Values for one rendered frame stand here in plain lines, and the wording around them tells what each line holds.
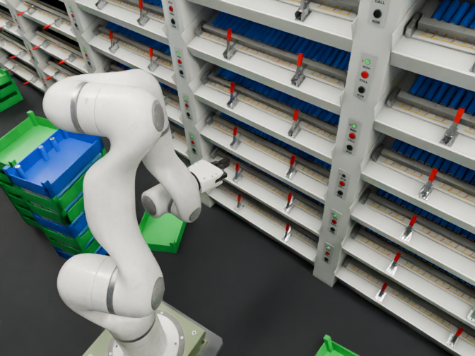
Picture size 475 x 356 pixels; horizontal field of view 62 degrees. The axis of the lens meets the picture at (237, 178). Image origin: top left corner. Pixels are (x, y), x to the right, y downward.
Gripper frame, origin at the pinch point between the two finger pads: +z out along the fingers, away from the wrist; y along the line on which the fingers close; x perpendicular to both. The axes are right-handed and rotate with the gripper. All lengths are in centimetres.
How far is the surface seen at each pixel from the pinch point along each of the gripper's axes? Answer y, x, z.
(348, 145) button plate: 34.6, 18.1, 13.1
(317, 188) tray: 25.5, -7.4, 21.1
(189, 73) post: -31.1, 18.0, 13.4
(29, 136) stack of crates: -98, -25, -21
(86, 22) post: -100, 19, 16
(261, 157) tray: 0.1, -6.9, 21.7
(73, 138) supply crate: -70, -16, -15
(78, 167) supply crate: -50, -16, -25
